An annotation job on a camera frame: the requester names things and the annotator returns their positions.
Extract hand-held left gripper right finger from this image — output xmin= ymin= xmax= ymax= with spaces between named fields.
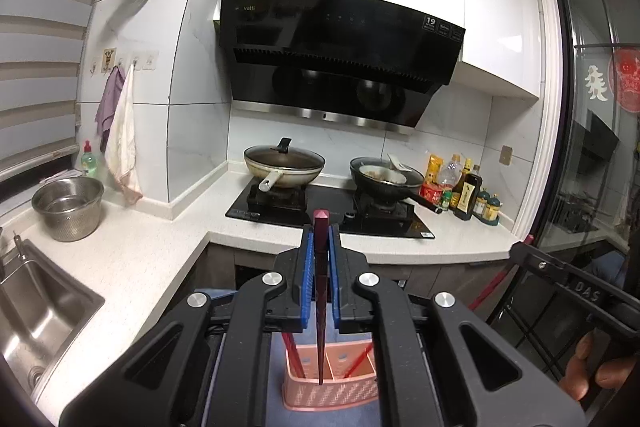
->
xmin=326 ymin=224 xmax=588 ymax=427

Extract yellow seasoning packet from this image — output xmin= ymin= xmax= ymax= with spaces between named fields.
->
xmin=426 ymin=152 xmax=445 ymax=185

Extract red paper door decoration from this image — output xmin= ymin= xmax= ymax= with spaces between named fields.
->
xmin=607 ymin=47 xmax=640 ymax=115

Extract clear plastic bottle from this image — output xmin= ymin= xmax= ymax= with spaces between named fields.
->
xmin=440 ymin=154 xmax=463 ymax=192

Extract stainless steel colander bowl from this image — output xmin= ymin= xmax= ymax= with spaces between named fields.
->
xmin=31 ymin=177 xmax=106 ymax=243

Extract striped window blind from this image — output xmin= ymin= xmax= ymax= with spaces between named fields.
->
xmin=0 ymin=0 xmax=126 ymax=180

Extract person's right hand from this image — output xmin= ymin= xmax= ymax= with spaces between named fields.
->
xmin=559 ymin=334 xmax=640 ymax=403

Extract glass sliding door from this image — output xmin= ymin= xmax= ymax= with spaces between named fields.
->
xmin=535 ymin=0 xmax=640 ymax=258

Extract purple hanging cloth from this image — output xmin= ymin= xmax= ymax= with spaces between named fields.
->
xmin=95 ymin=66 xmax=126 ymax=152

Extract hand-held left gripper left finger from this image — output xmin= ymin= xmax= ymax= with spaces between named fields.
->
xmin=60 ymin=224 xmax=317 ymax=427

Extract black frying pan with lid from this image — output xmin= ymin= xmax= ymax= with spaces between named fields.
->
xmin=349 ymin=154 xmax=441 ymax=212

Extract condiment jar set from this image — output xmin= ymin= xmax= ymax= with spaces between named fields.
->
xmin=472 ymin=189 xmax=502 ymax=225

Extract pink perforated utensil holder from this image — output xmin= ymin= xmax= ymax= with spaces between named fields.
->
xmin=270 ymin=332 xmax=381 ymax=412

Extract green dish soap bottle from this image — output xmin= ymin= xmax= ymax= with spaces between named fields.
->
xmin=80 ymin=139 xmax=101 ymax=178

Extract maroon chopstick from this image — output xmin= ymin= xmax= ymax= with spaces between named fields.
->
xmin=312 ymin=208 xmax=331 ymax=385

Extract dark soy sauce bottle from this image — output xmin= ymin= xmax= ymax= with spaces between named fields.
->
xmin=452 ymin=172 xmax=483 ymax=222

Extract white hanging towel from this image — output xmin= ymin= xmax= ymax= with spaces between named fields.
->
xmin=104 ymin=64 xmax=144 ymax=206

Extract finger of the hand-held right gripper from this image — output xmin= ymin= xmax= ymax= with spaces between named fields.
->
xmin=510 ymin=241 xmax=572 ymax=286

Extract beige wok with glass lid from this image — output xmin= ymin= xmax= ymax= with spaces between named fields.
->
xmin=243 ymin=137 xmax=327 ymax=192

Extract stainless steel sink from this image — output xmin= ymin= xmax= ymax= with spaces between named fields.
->
xmin=0 ymin=237 xmax=106 ymax=403

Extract black range hood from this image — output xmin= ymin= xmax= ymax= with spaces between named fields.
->
xmin=214 ymin=0 xmax=467 ymax=130

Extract red food cup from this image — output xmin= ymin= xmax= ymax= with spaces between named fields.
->
xmin=419 ymin=183 xmax=446 ymax=206

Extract white paper door decoration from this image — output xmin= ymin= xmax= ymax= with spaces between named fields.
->
xmin=585 ymin=64 xmax=608 ymax=102

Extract black gas stove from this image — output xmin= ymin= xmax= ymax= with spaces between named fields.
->
xmin=225 ymin=182 xmax=436 ymax=240

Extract blue plush table cloth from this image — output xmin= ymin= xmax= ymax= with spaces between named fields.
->
xmin=200 ymin=289 xmax=436 ymax=427

